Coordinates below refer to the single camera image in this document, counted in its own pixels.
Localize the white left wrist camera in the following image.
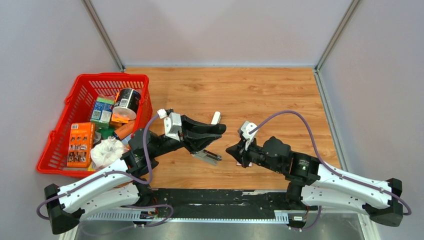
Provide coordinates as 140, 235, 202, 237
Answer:
163, 112, 182, 142

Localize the white slotted cable duct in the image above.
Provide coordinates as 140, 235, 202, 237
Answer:
81, 209, 290, 224

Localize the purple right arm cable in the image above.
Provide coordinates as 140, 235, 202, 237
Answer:
248, 110, 412, 232

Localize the orange product box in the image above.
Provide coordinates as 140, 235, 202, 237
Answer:
66, 122, 95, 168

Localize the crumpled white plastic bag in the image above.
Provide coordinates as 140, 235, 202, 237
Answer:
90, 136, 129, 171

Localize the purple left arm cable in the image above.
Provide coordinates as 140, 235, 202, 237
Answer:
36, 109, 175, 229

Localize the orange snack packet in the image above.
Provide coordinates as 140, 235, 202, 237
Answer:
109, 92, 130, 129

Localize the black stapler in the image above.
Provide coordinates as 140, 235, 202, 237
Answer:
192, 149, 222, 166

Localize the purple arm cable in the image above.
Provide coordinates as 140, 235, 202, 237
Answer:
36, 109, 175, 229
248, 110, 412, 232

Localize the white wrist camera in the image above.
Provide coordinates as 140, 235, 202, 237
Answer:
237, 120, 258, 151
163, 112, 182, 142

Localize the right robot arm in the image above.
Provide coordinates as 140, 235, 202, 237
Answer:
225, 136, 403, 227

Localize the black white cylindrical can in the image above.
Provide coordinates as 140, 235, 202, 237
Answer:
112, 88, 141, 120

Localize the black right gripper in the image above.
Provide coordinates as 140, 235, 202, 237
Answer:
225, 135, 283, 175

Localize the red plastic basket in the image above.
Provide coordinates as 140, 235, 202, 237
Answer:
36, 73, 152, 178

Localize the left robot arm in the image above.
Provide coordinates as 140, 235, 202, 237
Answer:
42, 109, 227, 235

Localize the orange tube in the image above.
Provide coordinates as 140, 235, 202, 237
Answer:
112, 120, 135, 140

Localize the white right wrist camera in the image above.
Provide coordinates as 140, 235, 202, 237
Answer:
237, 120, 258, 151

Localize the green blue carton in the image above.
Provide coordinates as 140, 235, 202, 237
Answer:
89, 96, 115, 128

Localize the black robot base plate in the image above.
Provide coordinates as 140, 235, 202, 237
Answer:
134, 188, 307, 220

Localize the red white staple box sleeve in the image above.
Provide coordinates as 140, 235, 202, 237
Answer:
236, 162, 253, 168

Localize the white stapler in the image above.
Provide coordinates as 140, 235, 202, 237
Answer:
211, 111, 221, 125

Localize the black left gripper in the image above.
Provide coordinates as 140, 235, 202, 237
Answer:
150, 114, 222, 158

